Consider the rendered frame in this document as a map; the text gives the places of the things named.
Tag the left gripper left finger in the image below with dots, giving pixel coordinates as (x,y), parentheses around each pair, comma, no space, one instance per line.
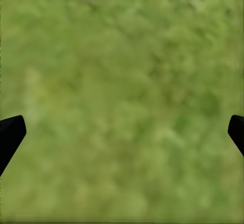
(12,132)

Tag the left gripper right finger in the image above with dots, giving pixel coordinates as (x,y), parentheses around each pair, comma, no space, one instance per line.
(236,131)

